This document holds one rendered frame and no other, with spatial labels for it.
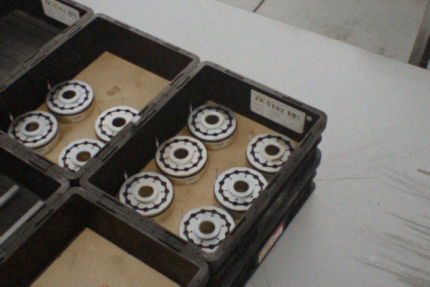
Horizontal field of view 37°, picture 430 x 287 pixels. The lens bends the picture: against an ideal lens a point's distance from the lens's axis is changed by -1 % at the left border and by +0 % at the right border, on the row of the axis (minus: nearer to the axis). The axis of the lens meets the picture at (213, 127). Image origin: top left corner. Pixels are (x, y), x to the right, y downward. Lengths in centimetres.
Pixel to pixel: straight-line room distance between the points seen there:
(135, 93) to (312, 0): 180
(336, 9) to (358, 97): 147
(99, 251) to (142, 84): 44
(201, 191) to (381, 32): 187
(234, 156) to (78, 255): 36
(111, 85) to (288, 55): 51
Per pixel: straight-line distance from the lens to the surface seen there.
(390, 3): 318
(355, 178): 147
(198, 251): 106
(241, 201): 120
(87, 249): 121
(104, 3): 195
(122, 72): 151
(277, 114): 132
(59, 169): 120
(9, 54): 163
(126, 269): 117
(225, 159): 131
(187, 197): 125
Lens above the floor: 183
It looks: 47 degrees down
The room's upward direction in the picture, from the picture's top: 2 degrees counter-clockwise
